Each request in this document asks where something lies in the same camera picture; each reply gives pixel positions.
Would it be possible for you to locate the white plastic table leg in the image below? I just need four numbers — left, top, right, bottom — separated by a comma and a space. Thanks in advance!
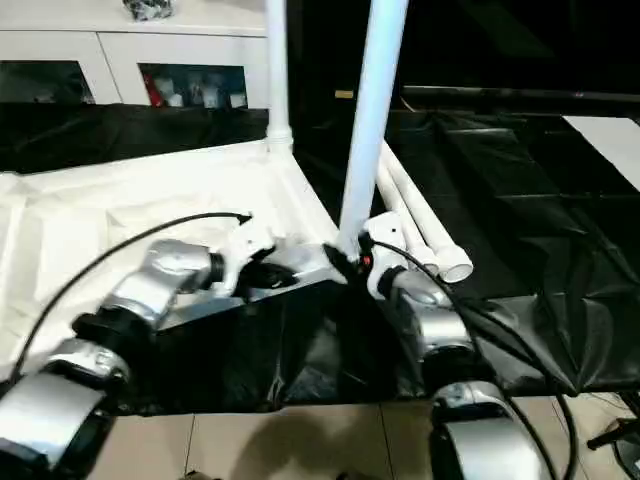
263, 0, 295, 155
374, 162, 442, 277
336, 0, 412, 262
382, 141, 474, 285

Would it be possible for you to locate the black glossy mat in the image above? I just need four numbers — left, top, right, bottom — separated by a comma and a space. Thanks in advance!
0, 102, 640, 416

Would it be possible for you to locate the red white bottle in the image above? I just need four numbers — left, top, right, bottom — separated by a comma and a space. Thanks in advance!
143, 73, 165, 107

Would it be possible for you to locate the black horizontal bar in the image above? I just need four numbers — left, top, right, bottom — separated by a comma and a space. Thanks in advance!
401, 84, 640, 105

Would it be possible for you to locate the black backdrop cloth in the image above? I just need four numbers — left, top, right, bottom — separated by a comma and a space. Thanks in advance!
269, 0, 640, 114

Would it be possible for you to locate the white glass-door cabinet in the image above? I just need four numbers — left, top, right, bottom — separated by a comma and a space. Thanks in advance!
0, 0, 272, 110

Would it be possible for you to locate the white flat panel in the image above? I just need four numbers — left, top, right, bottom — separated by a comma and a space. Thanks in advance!
561, 114, 640, 195

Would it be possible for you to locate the dark object on cabinet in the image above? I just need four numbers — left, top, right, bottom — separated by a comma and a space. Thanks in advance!
122, 0, 180, 23

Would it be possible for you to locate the black object on floor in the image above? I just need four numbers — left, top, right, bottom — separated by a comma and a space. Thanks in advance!
586, 421, 640, 450

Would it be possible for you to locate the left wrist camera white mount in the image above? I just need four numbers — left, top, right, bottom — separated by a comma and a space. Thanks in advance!
218, 218, 277, 297

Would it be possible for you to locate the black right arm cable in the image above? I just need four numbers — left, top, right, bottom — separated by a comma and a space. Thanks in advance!
371, 238, 582, 480

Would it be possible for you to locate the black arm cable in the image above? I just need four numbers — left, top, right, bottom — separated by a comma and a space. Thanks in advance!
9, 211, 255, 382
371, 238, 582, 480

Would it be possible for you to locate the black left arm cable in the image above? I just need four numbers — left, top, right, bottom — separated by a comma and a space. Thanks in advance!
9, 211, 255, 382

